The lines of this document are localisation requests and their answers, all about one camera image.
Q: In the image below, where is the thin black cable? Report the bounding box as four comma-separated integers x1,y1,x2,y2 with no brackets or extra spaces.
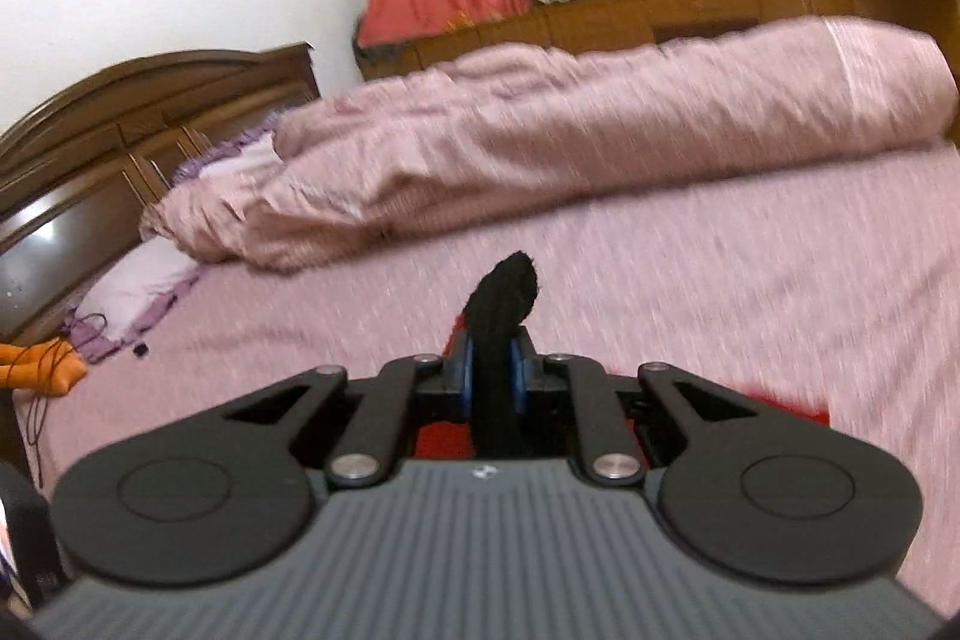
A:
22,310,107,447

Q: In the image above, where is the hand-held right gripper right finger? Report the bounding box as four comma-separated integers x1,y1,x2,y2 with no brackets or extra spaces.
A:
508,329,760,488

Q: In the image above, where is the lilac ruffled pillow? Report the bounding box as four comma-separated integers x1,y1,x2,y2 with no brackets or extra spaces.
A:
71,126,290,363

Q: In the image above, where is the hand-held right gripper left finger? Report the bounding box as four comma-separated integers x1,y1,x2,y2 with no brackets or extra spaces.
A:
217,329,476,489

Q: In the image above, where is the pink floral bed sheet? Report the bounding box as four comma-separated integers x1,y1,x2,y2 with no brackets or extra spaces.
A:
11,137,960,618

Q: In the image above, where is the dark wooden headboard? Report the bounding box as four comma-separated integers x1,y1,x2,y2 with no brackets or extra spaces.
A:
0,40,322,345

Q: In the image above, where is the pink floral duvet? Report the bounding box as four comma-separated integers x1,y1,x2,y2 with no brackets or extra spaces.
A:
141,15,960,272

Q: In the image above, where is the long wooden cabinet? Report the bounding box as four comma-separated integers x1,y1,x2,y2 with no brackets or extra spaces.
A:
360,0,960,146

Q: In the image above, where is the orange plush toy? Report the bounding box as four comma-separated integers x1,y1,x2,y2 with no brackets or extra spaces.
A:
0,340,88,396

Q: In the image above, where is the red knit cardigan black bow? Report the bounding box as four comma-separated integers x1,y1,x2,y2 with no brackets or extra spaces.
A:
415,250,831,461

